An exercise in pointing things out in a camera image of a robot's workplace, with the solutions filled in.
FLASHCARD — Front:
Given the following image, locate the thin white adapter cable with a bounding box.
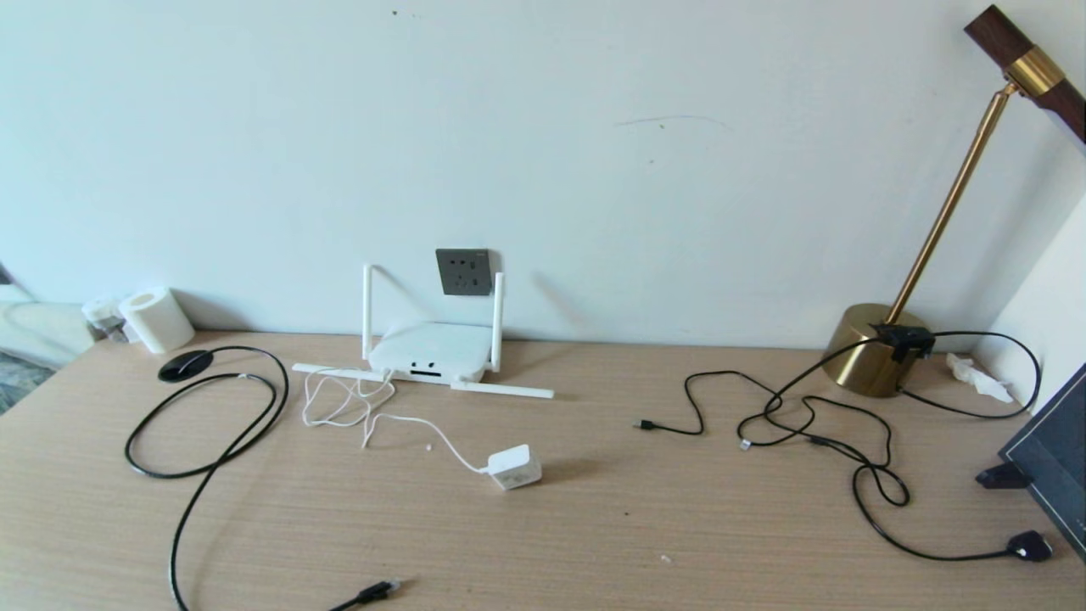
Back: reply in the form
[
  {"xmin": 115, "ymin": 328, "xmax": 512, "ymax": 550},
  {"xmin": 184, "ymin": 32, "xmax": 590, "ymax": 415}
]
[{"xmin": 301, "ymin": 367, "xmax": 491, "ymax": 474}]

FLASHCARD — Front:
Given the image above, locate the white router with antennas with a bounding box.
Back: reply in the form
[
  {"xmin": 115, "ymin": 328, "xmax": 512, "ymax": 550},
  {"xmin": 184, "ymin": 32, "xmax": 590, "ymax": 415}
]
[{"xmin": 292, "ymin": 263, "xmax": 555, "ymax": 400}]

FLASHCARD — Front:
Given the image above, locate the brass desk lamp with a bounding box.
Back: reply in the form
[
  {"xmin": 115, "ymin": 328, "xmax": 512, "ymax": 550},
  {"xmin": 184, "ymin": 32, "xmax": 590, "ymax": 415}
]
[{"xmin": 821, "ymin": 4, "xmax": 1086, "ymax": 399}]

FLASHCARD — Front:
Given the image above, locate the black round desk grommet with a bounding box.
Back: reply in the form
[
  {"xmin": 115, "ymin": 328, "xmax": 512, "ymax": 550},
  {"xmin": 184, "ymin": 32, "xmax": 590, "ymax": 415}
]
[{"xmin": 158, "ymin": 350, "xmax": 215, "ymax": 383}]

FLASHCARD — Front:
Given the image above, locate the white paper roll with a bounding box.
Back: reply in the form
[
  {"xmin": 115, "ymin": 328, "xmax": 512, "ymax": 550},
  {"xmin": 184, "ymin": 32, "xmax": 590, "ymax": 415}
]
[{"xmin": 119, "ymin": 287, "xmax": 196, "ymax": 355}]

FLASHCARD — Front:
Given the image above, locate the crumpled white tissue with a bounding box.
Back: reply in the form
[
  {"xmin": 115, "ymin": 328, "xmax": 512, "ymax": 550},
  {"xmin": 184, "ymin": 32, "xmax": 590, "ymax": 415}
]
[{"xmin": 946, "ymin": 353, "xmax": 1016, "ymax": 404}]

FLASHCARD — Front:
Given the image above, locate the pale background furniture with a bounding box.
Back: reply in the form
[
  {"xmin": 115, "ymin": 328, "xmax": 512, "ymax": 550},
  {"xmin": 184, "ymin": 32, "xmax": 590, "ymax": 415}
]
[{"xmin": 0, "ymin": 299, "xmax": 96, "ymax": 367}]

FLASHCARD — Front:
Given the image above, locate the grey wall power socket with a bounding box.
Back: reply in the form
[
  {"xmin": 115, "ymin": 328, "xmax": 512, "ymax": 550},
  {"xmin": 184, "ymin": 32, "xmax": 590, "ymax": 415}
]
[{"xmin": 435, "ymin": 249, "xmax": 493, "ymax": 296}]

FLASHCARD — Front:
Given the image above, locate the black USB cable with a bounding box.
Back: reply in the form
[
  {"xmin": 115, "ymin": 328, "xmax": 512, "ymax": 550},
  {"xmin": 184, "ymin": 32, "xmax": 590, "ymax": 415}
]
[{"xmin": 633, "ymin": 370, "xmax": 893, "ymax": 468}]

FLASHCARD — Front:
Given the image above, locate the black cable with white tip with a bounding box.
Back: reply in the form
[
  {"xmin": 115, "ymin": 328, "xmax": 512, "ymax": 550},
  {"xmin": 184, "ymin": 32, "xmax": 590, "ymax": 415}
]
[{"xmin": 738, "ymin": 336, "xmax": 887, "ymax": 450}]

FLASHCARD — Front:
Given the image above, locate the black ethernet cable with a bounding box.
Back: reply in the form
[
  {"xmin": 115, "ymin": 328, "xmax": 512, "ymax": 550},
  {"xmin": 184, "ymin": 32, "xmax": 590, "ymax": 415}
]
[{"xmin": 125, "ymin": 345, "xmax": 401, "ymax": 611}]

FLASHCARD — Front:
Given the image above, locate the black block with cables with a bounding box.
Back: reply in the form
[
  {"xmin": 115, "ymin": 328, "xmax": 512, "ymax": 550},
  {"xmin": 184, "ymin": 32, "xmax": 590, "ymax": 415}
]
[{"xmin": 872, "ymin": 323, "xmax": 937, "ymax": 363}]

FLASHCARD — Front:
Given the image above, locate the thin black lamp cord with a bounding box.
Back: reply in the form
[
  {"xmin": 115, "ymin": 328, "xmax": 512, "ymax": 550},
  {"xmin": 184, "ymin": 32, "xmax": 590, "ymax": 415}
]
[{"xmin": 898, "ymin": 329, "xmax": 1043, "ymax": 420}]

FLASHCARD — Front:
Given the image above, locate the black lamp power cord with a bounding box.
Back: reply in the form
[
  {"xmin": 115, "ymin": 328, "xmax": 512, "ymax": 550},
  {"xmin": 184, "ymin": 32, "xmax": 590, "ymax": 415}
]
[{"xmin": 810, "ymin": 433, "xmax": 1055, "ymax": 563}]

